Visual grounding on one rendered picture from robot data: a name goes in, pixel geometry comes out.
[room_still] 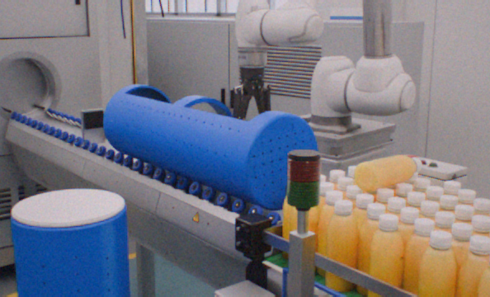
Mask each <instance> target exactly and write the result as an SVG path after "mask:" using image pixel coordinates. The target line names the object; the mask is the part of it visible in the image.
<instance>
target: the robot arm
mask: <svg viewBox="0 0 490 297"><path fill-rule="evenodd" d="M362 3H363V37H364V55H363V56H362V57H361V58H360V60H359V61H358V63H357V65H356V68H354V64H353V62H352V61H351V60H350V59H348V58H347V57H346V56H344V55H340V56H328V57H322V58H321V59H320V61H319V62H318V63H317V65H316V68H315V70H314V72H313V78H312V85H311V116H307V117H301V118H303V119H304V120H305V121H306V122H307V123H308V124H309V125H310V127H311V128H312V130H313V132H320V133H326V134H337V135H345V134H346V133H349V132H351V131H353V130H356V129H359V128H361V124H360V123H356V122H352V112H356V113H360V114H364V115H369V116H393V115H396V114H398V113H401V112H403V111H406V110H407V109H409V108H410V107H411V106H412V104H413V102H414V100H415V97H416V88H415V85H414V81H413V80H412V79H411V77H410V76H409V75H408V74H406V73H405V72H404V71H403V67H402V65H401V61H400V59H399V58H398V57H397V56H396V55H395V54H393V0H362ZM317 4H318V0H288V1H287V2H284V3H283V4H281V5H280V6H278V8H277V9H275V10H271V9H270V6H269V3H268V1H267V0H239V1H238V5H237V9H236V15H235V37H236V41H237V44H238V65H242V67H240V78H241V80H242V81H241V84H240V86H239V87H233V118H235V119H239V120H245V118H246V114H247V109H248V105H249V102H250V100H251V99H252V97H255V101H256V104H257V109H258V113H259V115H260V114H261V113H263V112H266V111H271V85H269V84H265V83H264V82H263V78H264V77H265V67H263V65H266V64H267V46H268V45H276V46H280V47H302V46H306V45H311V44H312V43H314V42H316V41H317V40H318V39H319V38H320V37H321V35H322V33H323V19H322V17H321V16H320V15H319V14H318V13H317V12H316V10H315V8H316V6H317ZM261 90H262V92H261ZM242 93H243V94H242ZM262 97H263V98H262ZM245 121H247V120H245Z"/></svg>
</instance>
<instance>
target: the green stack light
mask: <svg viewBox="0 0 490 297"><path fill-rule="evenodd" d="M286 181H287V182H286V203H287V204H288V205H291V206H294V207H298V208H312V207H315V206H318V205H319V204H320V196H321V195H320V194H321V179H320V180H319V181H315V182H296V181H291V180H289V179H288V178H287V179H286Z"/></svg>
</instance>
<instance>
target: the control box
mask: <svg viewBox="0 0 490 297"><path fill-rule="evenodd" d="M418 158H419V159H420V160H421V159H422V160H426V164H422V168H421V170H420V172H419V173H418V178H424V179H427V180H429V181H430V186H438V187H440V188H443V190H444V183H445V182H459V183H460V184H461V188H460V190H466V174H467V169H468V168H466V167H461V166H458V165H454V164H450V163H443V162H439V161H436V160H431V159H428V158H421V157H418ZM429 161H430V162H429ZM431 162H434V163H437V167H431V166H429V163H431ZM444 164H445V165H444Z"/></svg>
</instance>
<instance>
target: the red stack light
mask: <svg viewBox="0 0 490 297"><path fill-rule="evenodd" d="M321 166H322V159H321V158H320V159H319V160H315V161H309V162H303V161H295V160H292V159H290V158H287V178H288V179H289V180H291V181H293V182H317V181H319V180H320V179H321V168H322V167H321Z"/></svg>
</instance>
